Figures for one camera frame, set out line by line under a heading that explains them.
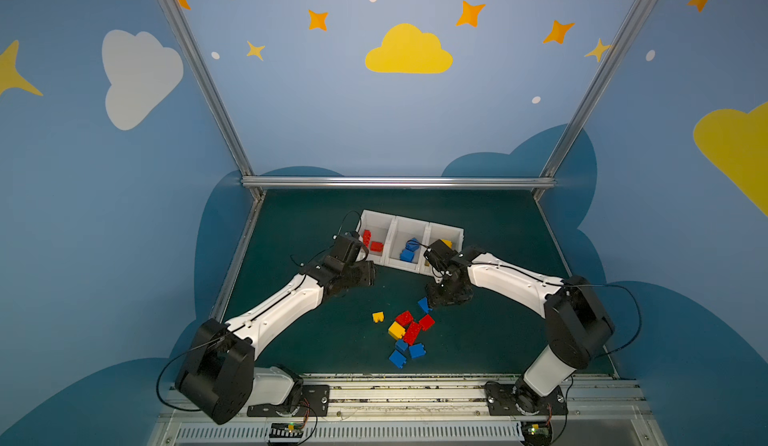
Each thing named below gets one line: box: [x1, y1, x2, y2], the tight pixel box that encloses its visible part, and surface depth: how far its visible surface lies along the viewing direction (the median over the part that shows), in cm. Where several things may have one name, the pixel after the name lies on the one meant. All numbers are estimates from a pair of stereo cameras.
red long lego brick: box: [404, 322, 421, 346], surface depth 86 cm
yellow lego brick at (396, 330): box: [388, 321, 406, 340], surface depth 86 cm
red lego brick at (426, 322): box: [419, 314, 436, 331], surface depth 88 cm
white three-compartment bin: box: [359, 209, 465, 276], surface depth 105 cm
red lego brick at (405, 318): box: [396, 310, 415, 327], surface depth 89 cm
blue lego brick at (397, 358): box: [388, 349, 407, 369], surface depth 82 cm
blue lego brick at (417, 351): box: [409, 343, 427, 359], surface depth 84 cm
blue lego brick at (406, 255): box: [399, 249, 415, 262], surface depth 103 cm
